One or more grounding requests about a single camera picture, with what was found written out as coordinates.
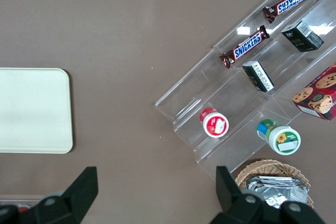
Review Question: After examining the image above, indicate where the small black carton box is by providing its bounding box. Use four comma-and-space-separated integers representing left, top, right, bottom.
241, 60, 276, 93
280, 20, 325, 53

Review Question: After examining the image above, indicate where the cream rectangular tray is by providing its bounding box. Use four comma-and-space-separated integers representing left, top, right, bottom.
0, 68, 74, 154

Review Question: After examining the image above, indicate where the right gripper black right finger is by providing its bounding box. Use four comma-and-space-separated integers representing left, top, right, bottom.
209, 166, 266, 224

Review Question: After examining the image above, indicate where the silver foil wrapped pack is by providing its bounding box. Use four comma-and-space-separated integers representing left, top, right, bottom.
245, 175, 309, 209

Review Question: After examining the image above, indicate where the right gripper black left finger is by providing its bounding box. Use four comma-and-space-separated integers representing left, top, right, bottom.
26, 166, 99, 224

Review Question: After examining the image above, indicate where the green lidded sunflower cup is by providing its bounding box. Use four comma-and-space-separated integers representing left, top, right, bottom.
256, 119, 302, 156

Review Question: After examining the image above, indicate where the clear acrylic stepped shelf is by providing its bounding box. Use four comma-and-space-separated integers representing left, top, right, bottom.
154, 0, 336, 183

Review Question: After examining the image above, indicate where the light wicker basket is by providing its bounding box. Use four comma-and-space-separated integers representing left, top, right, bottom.
235, 158, 315, 210

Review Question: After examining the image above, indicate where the red lidded yogurt cup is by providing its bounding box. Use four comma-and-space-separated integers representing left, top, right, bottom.
199, 107, 229, 138

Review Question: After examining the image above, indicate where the red chocolate chip cookie box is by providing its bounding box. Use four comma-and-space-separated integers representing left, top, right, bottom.
291, 62, 336, 121

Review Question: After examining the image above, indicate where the clear acrylic bottle rack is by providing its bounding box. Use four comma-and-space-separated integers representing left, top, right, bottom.
0, 194, 44, 208

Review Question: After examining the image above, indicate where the Snickers chocolate bar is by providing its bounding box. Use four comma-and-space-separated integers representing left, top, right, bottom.
262, 0, 321, 25
219, 25, 270, 69

